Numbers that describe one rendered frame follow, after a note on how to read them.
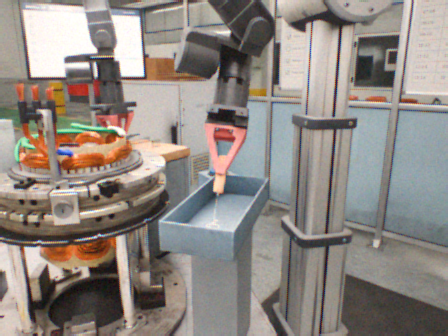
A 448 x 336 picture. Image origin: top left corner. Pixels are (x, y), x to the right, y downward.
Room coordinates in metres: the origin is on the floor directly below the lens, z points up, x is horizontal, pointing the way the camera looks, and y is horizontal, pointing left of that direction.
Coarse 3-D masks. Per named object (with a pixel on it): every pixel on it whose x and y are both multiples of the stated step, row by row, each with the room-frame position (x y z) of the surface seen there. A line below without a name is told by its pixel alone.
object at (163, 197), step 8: (160, 200) 0.63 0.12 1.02; (168, 200) 0.63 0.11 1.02; (152, 208) 0.59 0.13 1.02; (160, 208) 0.59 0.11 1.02; (144, 216) 0.55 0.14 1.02; (152, 216) 0.56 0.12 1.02; (120, 224) 0.52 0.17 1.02; (128, 224) 0.52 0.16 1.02; (0, 232) 0.49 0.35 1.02; (8, 232) 0.49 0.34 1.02; (88, 232) 0.49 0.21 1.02; (96, 232) 0.49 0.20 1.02; (104, 232) 0.49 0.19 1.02; (112, 232) 0.49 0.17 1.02; (24, 240) 0.46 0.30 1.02; (32, 240) 0.46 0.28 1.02; (48, 240) 0.46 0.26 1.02; (56, 240) 0.46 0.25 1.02; (64, 240) 0.47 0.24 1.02
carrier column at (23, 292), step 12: (12, 252) 0.52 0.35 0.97; (24, 252) 0.53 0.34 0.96; (12, 264) 0.52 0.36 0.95; (24, 264) 0.53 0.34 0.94; (12, 276) 0.52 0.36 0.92; (24, 276) 0.52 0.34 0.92; (24, 288) 0.52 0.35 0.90; (24, 300) 0.52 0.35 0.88; (24, 312) 0.52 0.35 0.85; (24, 324) 0.52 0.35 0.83; (36, 324) 0.53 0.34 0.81
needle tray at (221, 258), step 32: (224, 192) 0.66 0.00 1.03; (256, 192) 0.64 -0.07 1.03; (160, 224) 0.43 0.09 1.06; (192, 224) 0.51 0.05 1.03; (224, 224) 0.51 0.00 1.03; (192, 256) 0.50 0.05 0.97; (224, 256) 0.41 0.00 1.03; (192, 288) 0.50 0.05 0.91; (224, 288) 0.48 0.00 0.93; (224, 320) 0.48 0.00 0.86
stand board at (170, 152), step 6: (138, 144) 0.96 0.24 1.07; (144, 144) 0.96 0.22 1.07; (150, 144) 0.96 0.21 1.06; (162, 144) 0.96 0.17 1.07; (168, 144) 0.96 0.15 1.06; (150, 150) 0.88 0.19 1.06; (156, 150) 0.88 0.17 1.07; (162, 150) 0.88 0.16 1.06; (168, 150) 0.88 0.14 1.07; (174, 150) 0.88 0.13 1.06; (180, 150) 0.89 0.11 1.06; (186, 150) 0.91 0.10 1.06; (162, 156) 0.84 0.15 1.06; (168, 156) 0.86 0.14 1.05; (174, 156) 0.88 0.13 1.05; (180, 156) 0.89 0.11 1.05
